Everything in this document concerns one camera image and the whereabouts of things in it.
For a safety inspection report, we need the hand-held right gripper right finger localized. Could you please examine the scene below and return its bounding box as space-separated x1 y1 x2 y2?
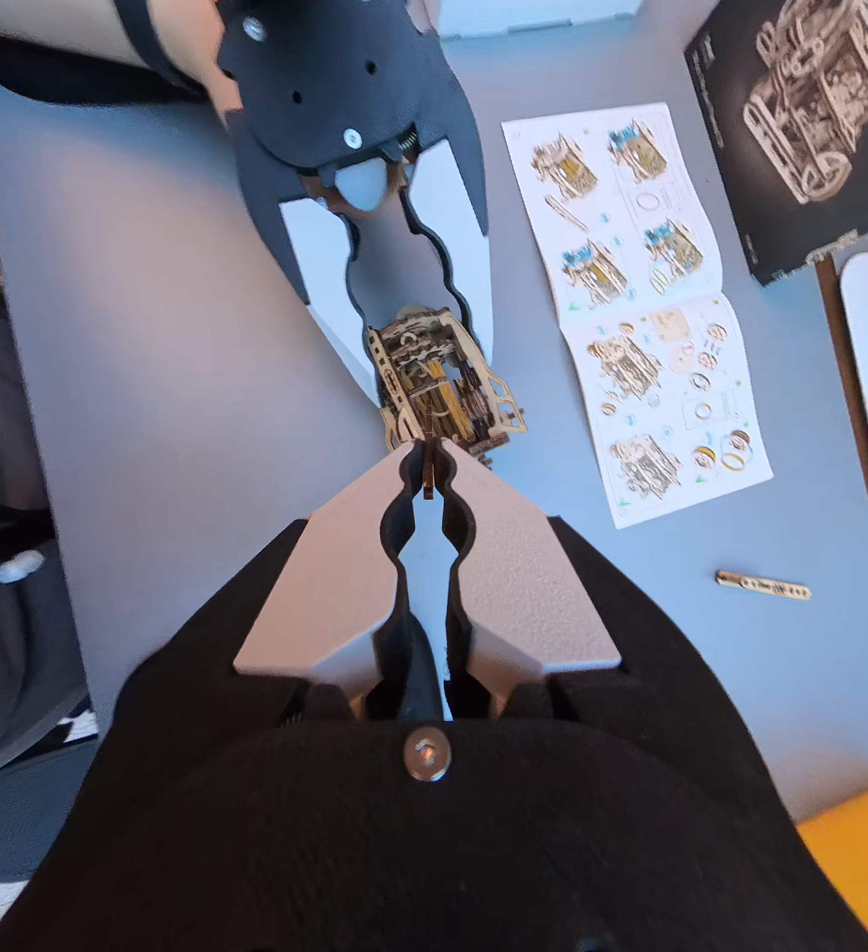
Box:
436 439 624 721

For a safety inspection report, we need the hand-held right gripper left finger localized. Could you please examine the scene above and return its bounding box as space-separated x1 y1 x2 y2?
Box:
233 441 426 721

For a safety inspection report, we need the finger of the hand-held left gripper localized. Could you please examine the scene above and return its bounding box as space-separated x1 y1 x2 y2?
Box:
280 195 398 409
400 138 496 359

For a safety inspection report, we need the thin wooden strip part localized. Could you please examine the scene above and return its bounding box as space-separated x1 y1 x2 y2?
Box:
420 411 440 501

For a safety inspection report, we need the wooden submarine model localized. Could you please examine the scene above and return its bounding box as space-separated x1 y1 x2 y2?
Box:
363 303 529 468

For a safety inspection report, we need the person's left forearm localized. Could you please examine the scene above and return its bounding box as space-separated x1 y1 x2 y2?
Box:
0 0 131 72

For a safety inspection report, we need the black model kit box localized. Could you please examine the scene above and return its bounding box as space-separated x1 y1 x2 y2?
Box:
684 0 868 287

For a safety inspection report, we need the person's left hand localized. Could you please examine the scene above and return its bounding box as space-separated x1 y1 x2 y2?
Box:
147 0 245 132

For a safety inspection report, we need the illustrated assembly booklet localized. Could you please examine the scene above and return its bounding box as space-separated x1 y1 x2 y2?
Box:
501 102 774 531

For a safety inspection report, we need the white cardboard box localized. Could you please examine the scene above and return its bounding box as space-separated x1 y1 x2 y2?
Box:
434 0 643 40

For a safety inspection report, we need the small flat wooden part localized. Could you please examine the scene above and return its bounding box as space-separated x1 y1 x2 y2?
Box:
714 569 813 601

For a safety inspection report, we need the dark grey cloth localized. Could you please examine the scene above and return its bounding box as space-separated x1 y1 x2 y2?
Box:
0 301 89 789

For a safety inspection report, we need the black mesh chair seat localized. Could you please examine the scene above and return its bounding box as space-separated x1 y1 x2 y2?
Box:
0 736 100 886

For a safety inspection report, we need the yellow plastic bin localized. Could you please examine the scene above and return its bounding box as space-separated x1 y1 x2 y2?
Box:
794 777 868 952

